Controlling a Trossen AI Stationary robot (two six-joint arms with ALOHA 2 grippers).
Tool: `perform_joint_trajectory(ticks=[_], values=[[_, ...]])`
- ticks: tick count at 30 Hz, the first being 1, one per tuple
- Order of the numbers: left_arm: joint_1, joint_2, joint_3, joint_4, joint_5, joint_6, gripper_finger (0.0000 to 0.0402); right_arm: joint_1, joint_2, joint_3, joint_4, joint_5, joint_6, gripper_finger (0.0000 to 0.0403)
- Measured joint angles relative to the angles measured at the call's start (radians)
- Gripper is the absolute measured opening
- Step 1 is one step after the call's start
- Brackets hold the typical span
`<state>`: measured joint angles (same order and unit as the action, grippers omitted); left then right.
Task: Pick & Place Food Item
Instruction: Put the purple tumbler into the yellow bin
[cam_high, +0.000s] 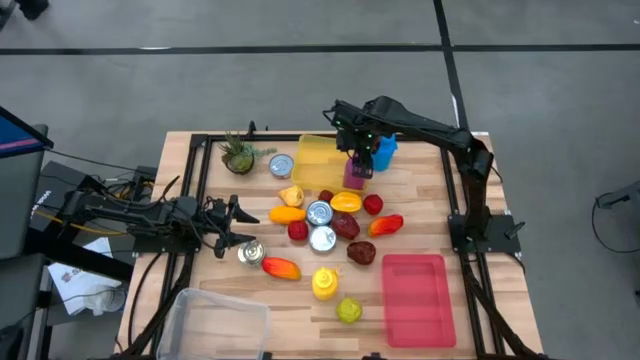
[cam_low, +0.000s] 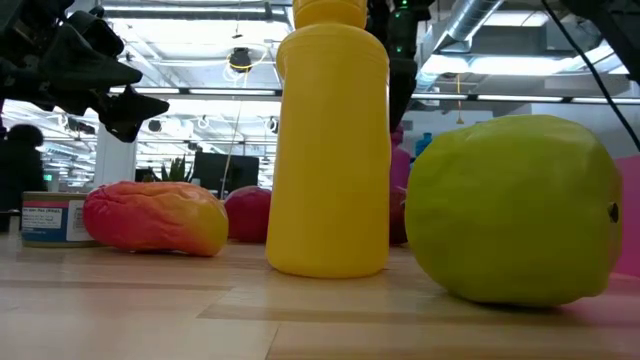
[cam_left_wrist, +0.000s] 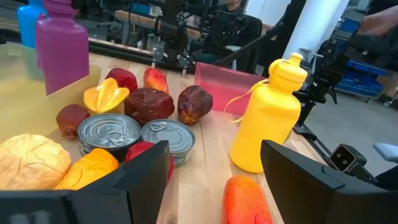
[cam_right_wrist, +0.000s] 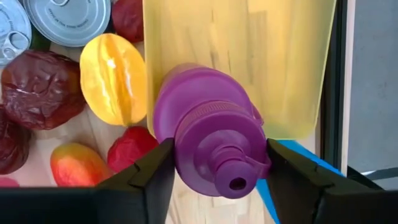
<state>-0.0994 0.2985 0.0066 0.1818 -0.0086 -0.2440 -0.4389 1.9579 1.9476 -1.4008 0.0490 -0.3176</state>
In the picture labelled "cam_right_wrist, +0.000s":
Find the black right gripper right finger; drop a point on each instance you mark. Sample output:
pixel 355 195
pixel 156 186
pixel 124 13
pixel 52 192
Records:
pixel 295 193

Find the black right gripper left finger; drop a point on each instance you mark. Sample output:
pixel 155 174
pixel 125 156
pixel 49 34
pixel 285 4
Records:
pixel 149 186

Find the blue plastic squeeze bottle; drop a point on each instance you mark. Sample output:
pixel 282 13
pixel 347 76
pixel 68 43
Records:
pixel 264 203

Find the red apple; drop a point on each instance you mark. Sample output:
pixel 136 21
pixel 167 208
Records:
pixel 130 149

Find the red yellow mango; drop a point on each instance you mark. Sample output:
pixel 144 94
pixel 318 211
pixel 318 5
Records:
pixel 77 165

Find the purple plastic squeeze bottle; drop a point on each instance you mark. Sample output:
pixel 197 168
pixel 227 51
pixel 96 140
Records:
pixel 202 102

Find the yellow star fruit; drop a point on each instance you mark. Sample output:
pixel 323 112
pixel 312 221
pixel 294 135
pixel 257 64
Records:
pixel 113 79

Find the dark red wrinkled fruit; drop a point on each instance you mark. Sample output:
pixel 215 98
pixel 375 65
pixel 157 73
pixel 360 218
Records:
pixel 12 143
pixel 40 90

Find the small dark red fruit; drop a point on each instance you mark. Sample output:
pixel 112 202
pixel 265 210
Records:
pixel 127 18

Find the silver tin can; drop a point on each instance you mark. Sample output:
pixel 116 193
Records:
pixel 66 18

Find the green label tin can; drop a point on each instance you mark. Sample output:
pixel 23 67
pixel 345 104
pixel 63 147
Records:
pixel 12 31

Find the yellow translucent plastic bin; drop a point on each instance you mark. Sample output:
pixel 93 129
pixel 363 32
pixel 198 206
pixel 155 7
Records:
pixel 280 62

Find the pink translucent plastic bin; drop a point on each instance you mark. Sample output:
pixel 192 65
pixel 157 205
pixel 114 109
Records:
pixel 7 183

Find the black metal rig frame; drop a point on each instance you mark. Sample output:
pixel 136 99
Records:
pixel 334 77

